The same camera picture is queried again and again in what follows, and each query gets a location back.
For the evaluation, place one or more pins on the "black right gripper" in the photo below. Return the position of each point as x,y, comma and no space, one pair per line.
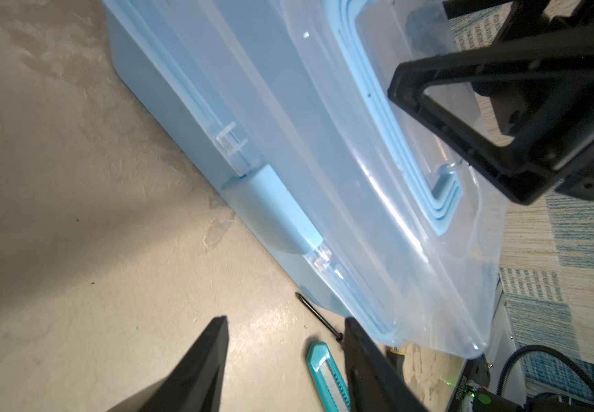
538,74

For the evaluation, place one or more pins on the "teal utility knife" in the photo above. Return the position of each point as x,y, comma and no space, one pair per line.
330,385

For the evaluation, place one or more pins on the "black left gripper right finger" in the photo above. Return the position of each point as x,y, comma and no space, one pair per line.
373,384

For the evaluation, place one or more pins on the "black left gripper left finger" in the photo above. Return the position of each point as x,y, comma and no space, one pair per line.
196,383

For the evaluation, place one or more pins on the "light blue plastic tool box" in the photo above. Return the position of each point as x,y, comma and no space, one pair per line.
283,107

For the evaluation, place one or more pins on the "black handled screwdriver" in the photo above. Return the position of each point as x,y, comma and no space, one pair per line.
338,336

